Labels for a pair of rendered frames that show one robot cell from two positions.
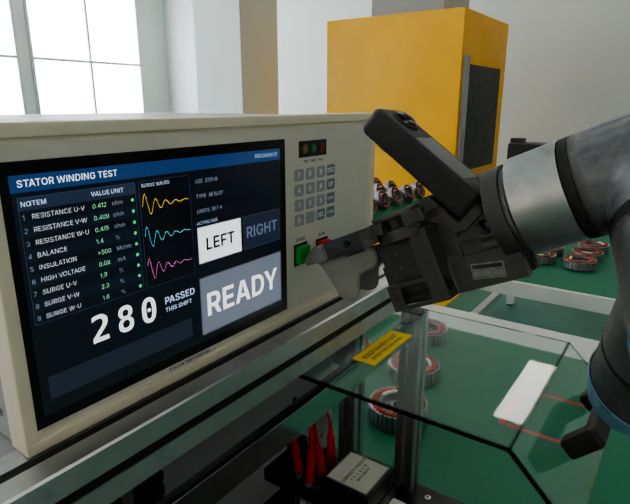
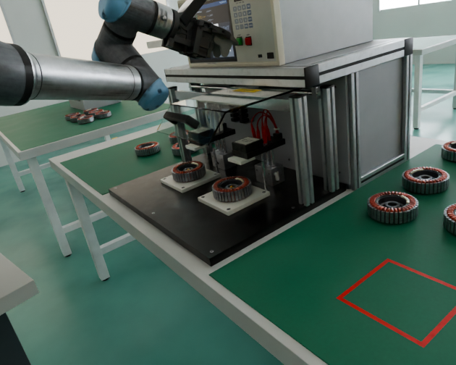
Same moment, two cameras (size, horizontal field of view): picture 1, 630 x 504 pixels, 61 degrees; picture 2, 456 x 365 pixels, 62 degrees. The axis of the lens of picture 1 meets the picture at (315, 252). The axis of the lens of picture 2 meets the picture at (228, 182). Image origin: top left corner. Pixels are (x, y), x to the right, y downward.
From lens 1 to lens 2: 1.34 m
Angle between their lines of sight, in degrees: 103
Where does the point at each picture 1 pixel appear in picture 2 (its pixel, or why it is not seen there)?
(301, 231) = (239, 32)
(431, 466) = (330, 219)
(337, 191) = (253, 16)
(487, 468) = (325, 240)
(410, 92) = not seen: outside the picture
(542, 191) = not seen: hidden behind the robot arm
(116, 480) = (190, 78)
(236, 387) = (209, 74)
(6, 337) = not seen: hidden behind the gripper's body
